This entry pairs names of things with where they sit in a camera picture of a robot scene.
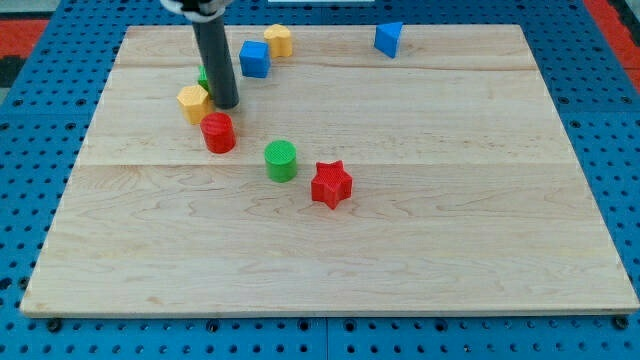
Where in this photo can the yellow hexagon block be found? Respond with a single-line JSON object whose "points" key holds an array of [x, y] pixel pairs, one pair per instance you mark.
{"points": [[195, 103]]}

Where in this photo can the red cylinder block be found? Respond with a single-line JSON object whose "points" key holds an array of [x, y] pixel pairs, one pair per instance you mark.
{"points": [[218, 132]]}

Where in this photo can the yellow heart block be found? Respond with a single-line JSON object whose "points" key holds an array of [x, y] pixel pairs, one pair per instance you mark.
{"points": [[279, 40]]}

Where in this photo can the green cylinder block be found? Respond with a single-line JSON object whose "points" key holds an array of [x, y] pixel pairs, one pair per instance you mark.
{"points": [[280, 161]]}

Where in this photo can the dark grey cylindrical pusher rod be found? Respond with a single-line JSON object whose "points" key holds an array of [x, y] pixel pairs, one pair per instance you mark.
{"points": [[216, 59]]}

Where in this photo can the green star block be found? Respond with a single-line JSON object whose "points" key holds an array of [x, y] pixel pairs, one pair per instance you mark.
{"points": [[203, 79]]}

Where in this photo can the light wooden board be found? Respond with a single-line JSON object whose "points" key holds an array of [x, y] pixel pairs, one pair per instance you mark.
{"points": [[439, 182]]}

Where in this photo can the blue triangular prism block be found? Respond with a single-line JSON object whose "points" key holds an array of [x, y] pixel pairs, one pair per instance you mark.
{"points": [[387, 38]]}

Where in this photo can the white robot end-effector mount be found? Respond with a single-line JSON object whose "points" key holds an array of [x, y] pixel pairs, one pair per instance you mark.
{"points": [[197, 10]]}

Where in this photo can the blue cube block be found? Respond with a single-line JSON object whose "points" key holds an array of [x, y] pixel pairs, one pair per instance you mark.
{"points": [[255, 59]]}

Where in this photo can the red star block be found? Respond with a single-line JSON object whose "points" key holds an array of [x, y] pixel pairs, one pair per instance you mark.
{"points": [[331, 184]]}

